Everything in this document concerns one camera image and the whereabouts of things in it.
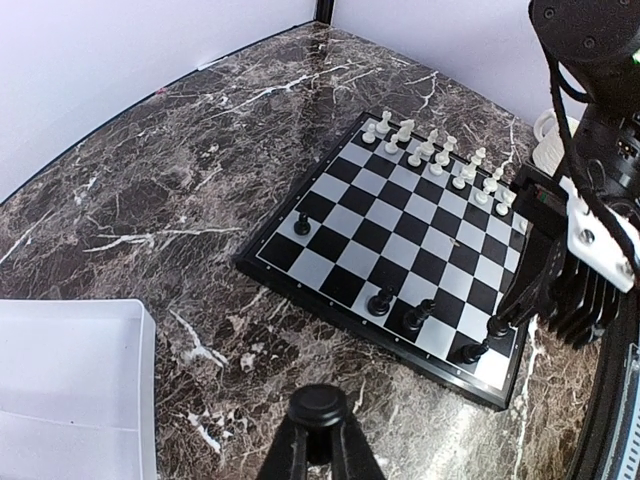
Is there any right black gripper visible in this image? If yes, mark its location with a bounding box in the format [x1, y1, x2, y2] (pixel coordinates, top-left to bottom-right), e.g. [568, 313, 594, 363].
[492, 164, 639, 350]

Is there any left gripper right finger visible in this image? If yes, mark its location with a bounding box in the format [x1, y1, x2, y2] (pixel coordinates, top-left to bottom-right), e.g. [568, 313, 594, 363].
[330, 414, 385, 480]

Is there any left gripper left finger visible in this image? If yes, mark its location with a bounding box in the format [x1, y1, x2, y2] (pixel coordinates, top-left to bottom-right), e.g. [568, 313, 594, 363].
[257, 416, 308, 480]

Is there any black chess pawn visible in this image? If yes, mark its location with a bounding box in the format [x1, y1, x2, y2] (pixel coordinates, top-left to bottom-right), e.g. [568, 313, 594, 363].
[487, 315, 510, 338]

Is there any black chess piece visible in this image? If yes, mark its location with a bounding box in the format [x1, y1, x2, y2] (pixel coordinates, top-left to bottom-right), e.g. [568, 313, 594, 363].
[459, 340, 489, 364]
[402, 299, 436, 333]
[366, 285, 394, 317]
[294, 212, 311, 236]

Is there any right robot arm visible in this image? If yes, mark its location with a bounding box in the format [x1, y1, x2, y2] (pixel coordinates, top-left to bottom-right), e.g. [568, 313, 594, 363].
[487, 1, 639, 349]

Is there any black white chess board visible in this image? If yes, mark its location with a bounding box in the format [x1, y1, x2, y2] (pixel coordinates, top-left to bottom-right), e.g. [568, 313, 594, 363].
[235, 112, 528, 411]

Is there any white chess pieces row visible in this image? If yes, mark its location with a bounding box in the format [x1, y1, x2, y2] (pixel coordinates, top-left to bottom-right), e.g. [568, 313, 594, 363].
[358, 110, 516, 217]

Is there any cream ribbed mug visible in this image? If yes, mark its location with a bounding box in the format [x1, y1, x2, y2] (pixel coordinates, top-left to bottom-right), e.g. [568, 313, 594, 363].
[532, 109, 564, 176]

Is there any white plastic tray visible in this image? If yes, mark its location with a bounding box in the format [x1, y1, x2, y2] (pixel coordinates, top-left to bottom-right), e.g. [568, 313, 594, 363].
[1, 299, 157, 479]

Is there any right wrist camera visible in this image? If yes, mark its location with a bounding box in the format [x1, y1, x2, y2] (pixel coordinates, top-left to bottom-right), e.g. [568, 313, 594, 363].
[560, 176, 635, 293]

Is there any white cable duct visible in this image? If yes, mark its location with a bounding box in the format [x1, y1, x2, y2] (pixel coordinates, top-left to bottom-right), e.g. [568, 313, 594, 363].
[613, 396, 639, 479]

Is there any right black frame post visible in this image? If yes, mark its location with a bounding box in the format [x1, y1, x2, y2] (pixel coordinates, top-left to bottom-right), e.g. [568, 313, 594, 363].
[314, 0, 335, 25]

